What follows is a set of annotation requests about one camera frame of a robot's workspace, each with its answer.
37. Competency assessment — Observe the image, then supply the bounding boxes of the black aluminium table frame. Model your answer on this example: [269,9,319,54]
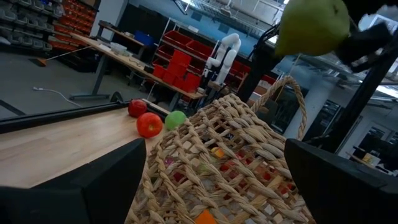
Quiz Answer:
[0,91,170,135]

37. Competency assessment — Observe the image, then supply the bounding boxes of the green lime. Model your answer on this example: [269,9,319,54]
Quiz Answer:
[164,110,187,131]

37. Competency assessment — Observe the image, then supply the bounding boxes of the white floor cable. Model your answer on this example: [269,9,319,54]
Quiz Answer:
[33,86,82,108]

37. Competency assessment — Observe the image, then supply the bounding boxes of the red storage bin rack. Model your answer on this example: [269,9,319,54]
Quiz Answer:
[151,29,277,94]

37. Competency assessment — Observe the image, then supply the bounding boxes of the orange push broom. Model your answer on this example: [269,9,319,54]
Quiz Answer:
[37,45,93,67]

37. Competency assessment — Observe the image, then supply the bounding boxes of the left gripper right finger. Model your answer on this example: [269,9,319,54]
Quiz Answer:
[284,138,398,224]

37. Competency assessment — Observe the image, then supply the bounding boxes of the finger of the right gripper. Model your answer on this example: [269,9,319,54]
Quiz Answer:
[341,0,398,16]
[335,22,393,74]

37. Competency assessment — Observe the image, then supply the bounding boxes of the green pear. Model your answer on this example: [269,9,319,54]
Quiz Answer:
[275,0,351,57]

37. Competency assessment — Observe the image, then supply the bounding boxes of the blue storage box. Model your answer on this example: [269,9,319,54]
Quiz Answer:
[134,30,155,47]

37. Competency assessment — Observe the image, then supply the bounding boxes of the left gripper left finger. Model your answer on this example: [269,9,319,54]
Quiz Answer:
[0,138,147,224]

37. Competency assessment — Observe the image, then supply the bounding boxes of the woven straw basket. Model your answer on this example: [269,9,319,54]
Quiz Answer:
[124,75,317,224]

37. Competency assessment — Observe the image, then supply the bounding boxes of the small parts bin shelf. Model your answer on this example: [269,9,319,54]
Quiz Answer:
[0,0,100,52]

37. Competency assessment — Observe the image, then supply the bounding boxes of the long wooden workbench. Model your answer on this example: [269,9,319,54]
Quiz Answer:
[70,21,206,111]

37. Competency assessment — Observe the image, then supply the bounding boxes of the yellow bell pepper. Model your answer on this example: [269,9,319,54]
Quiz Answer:
[210,146,225,159]

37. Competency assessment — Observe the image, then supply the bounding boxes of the red and yellow apple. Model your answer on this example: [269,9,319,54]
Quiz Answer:
[136,112,164,139]

